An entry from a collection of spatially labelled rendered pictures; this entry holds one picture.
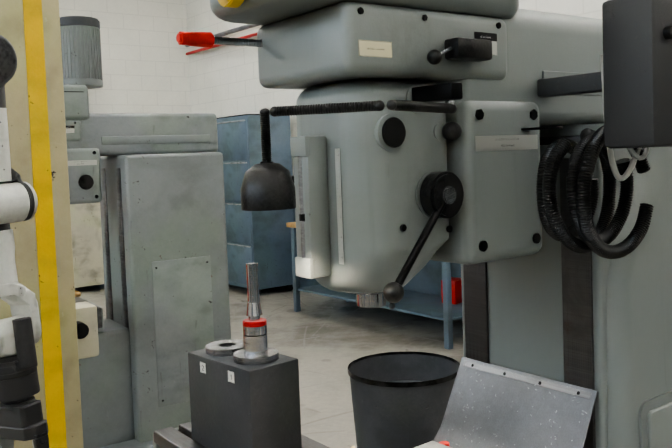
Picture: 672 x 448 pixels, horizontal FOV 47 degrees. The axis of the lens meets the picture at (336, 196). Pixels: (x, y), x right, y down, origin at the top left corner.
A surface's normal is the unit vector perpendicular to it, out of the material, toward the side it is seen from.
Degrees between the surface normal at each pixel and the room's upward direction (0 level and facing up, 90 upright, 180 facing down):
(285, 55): 90
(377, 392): 94
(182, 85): 90
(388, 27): 90
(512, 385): 63
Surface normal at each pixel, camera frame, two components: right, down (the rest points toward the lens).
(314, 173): 0.60, 0.02
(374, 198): 0.15, 0.04
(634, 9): -0.80, 0.06
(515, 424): -0.73, -0.40
